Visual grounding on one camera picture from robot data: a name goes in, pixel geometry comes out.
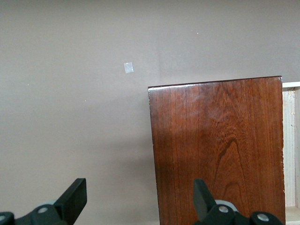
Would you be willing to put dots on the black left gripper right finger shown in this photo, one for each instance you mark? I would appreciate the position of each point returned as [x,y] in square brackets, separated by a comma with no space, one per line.
[202,204]

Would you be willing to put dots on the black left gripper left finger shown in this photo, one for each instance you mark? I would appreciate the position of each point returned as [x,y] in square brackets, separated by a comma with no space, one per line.
[72,204]

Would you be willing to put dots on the dark wooden drawer front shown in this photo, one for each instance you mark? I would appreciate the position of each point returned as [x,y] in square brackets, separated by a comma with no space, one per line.
[211,140]

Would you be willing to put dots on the small clear tape piece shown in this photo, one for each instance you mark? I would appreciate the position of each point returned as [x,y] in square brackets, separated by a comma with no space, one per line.
[128,68]

